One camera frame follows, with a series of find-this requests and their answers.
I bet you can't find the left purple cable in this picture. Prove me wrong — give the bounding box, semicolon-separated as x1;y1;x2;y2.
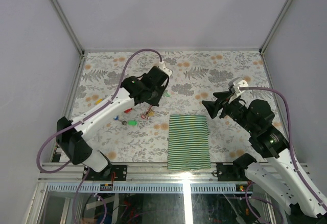
36;49;164;224

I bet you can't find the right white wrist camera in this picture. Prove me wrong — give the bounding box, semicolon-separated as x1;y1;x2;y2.
228;77;249;101

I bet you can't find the green striped cloth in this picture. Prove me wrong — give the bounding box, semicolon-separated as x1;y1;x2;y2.
167;115;211;171

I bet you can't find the red handled silver keyring carabiner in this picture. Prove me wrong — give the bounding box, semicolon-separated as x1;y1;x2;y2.
141;106;153;120

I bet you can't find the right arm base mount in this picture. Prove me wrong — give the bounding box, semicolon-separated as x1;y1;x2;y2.
216;153;257;182

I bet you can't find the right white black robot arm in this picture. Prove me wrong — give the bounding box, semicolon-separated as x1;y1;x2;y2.
202;91;326;223

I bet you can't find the aluminium front rail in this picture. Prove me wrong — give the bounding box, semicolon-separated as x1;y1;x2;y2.
38;161;310;183

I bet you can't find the floral table mat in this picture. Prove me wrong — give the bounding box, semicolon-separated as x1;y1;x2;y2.
70;51;278;163

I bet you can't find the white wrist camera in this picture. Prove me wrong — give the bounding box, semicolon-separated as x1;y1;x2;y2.
157;61;173;77
228;77;249;101

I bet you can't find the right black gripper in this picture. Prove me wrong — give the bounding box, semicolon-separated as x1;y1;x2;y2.
201;89;256;133

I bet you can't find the red tagged key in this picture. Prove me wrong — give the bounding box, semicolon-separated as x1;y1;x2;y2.
124;108;133;114

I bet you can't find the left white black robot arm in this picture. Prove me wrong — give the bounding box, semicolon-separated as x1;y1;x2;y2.
56;62;173;181

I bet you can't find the green tagged key on table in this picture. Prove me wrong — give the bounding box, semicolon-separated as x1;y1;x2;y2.
122;120;137;126

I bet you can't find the white slotted cable duct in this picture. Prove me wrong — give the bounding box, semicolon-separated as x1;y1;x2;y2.
48;183;238;194

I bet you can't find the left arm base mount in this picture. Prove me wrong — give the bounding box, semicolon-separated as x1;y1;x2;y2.
86;162;128;182

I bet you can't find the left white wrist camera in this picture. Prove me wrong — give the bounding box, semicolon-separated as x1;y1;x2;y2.
157;61;173;77

